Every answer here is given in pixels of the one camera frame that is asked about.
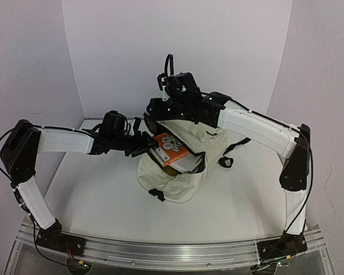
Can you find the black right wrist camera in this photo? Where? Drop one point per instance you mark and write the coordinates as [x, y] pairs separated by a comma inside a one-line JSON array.
[[178, 87]]

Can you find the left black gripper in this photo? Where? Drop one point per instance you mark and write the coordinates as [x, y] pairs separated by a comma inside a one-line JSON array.
[[141, 144]]

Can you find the yellow plastic folder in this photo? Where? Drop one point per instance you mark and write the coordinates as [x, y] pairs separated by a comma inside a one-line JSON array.
[[171, 171]]

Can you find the white palm leaf book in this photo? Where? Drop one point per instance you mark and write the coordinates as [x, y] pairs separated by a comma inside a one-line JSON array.
[[187, 164]]

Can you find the beige canvas backpack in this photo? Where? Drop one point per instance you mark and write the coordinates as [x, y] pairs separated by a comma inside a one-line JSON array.
[[199, 139]]

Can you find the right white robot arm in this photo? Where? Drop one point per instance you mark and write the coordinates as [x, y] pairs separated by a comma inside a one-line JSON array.
[[251, 183]]

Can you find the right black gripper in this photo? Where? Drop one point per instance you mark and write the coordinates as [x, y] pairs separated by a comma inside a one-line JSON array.
[[153, 122]]

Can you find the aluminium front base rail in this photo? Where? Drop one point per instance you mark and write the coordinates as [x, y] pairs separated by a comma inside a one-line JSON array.
[[91, 255]]

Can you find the aluminium table edge rail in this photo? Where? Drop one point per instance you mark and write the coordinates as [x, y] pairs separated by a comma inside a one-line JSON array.
[[227, 119]]

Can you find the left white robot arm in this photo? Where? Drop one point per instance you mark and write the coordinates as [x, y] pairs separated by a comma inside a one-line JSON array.
[[23, 147]]

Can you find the orange comic book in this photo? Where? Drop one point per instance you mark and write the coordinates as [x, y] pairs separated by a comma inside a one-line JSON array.
[[169, 149]]

